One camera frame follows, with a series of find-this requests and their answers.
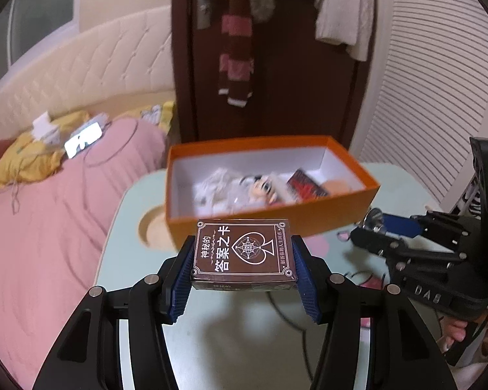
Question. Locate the striped maroon pink scarf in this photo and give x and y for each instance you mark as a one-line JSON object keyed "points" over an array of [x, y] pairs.
{"points": [[236, 63]]}

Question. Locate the brown card deck box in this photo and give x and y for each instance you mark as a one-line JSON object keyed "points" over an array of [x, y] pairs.
{"points": [[243, 255]]}

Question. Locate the round silver tin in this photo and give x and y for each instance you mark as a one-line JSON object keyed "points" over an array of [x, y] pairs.
{"points": [[374, 221]]}

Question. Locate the pink bed blanket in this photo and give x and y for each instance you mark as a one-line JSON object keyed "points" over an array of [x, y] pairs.
{"points": [[52, 235]]}

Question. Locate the orange cardboard box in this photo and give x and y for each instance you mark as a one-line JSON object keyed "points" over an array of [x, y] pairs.
{"points": [[352, 189]]}

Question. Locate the white ribbed closet door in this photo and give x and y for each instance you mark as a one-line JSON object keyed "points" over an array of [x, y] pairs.
{"points": [[427, 92]]}

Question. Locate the dark brown wooden door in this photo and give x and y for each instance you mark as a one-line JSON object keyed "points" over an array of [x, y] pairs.
{"points": [[302, 86]]}

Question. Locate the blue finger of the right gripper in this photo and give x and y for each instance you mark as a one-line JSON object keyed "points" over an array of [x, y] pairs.
{"points": [[402, 226]]}

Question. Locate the window with grey glass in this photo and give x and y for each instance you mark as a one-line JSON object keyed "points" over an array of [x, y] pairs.
{"points": [[25, 23]]}

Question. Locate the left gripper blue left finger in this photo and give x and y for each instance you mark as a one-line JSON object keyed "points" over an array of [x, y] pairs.
{"points": [[179, 280]]}

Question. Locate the black box with red character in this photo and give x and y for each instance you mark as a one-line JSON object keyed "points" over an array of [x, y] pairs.
{"points": [[305, 187]]}

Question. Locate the clear plastic bag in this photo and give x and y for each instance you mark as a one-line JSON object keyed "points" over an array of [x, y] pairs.
{"points": [[223, 191]]}

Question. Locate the white knit garment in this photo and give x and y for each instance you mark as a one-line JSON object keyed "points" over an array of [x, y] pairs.
{"points": [[346, 22]]}

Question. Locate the person's right hand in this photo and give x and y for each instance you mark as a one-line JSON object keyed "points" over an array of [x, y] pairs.
{"points": [[455, 331]]}

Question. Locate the white charger box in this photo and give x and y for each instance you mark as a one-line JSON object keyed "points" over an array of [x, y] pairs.
{"points": [[45, 130]]}

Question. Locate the cream tufted headboard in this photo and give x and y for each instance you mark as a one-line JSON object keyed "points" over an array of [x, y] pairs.
{"points": [[122, 64]]}

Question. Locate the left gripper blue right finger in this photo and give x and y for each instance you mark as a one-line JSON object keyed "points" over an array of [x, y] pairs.
{"points": [[307, 271]]}

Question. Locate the yellow pillow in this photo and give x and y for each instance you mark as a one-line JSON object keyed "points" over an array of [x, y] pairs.
{"points": [[32, 157]]}

